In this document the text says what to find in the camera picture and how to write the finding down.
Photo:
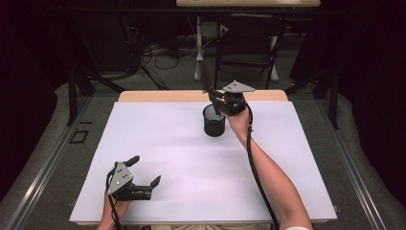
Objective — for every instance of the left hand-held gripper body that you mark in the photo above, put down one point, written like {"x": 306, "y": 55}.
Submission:
{"x": 120, "y": 179}

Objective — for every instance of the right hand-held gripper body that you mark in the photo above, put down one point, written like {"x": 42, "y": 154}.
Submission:
{"x": 234, "y": 99}

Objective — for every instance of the black mesh pen cup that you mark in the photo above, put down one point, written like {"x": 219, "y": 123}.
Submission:
{"x": 214, "y": 126}

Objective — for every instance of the person's right hand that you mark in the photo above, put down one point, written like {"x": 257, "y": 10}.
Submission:
{"x": 237, "y": 124}

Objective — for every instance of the person's left hand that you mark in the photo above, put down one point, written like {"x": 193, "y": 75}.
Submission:
{"x": 116, "y": 207}

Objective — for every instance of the white table cover sheet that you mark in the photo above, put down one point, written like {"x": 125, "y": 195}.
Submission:
{"x": 191, "y": 172}

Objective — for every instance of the light wooden table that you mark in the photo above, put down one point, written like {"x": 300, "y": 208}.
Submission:
{"x": 159, "y": 96}

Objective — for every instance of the white box under desk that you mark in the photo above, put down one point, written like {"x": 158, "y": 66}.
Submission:
{"x": 212, "y": 29}

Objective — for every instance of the black folding chair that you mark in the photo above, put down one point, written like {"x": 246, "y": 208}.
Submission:
{"x": 249, "y": 35}

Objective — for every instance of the white-legged wooden desk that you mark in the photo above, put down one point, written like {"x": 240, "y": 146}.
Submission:
{"x": 249, "y": 3}

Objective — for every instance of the black horizontal crossbar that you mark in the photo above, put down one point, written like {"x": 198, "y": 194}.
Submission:
{"x": 127, "y": 11}

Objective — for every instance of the aluminium floor rail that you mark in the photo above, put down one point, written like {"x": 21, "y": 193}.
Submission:
{"x": 351, "y": 172}
{"x": 44, "y": 172}

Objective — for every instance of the black metal stand frame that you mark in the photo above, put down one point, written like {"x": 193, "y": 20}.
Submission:
{"x": 333, "y": 96}
{"x": 72, "y": 96}

